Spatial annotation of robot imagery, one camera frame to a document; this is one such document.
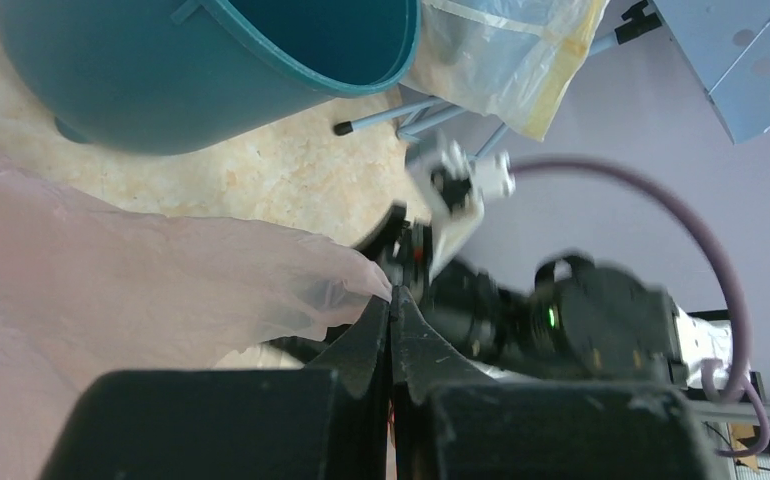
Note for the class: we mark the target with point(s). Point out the large translucent bag of trash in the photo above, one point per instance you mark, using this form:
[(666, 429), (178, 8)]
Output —
[(513, 59)]

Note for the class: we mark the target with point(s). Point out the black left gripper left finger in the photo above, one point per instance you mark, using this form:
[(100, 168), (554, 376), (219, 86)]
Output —
[(327, 420)]

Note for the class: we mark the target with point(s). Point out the pink plastic trash bag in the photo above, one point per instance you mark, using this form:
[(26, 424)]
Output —
[(87, 288)]

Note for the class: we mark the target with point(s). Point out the light blue perforated metal rack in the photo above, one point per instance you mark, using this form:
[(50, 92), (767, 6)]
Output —
[(725, 43)]

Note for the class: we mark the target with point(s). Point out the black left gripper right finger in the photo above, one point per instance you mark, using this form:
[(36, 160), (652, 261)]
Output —
[(454, 422)]

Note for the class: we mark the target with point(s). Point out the teal plastic trash bin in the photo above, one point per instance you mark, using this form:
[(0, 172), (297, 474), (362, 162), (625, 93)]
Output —
[(168, 77)]

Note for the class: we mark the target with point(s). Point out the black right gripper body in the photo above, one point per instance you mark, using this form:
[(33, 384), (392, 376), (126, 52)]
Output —
[(456, 302)]

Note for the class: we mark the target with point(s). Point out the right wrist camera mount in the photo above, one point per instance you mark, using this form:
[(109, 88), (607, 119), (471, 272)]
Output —
[(455, 188)]

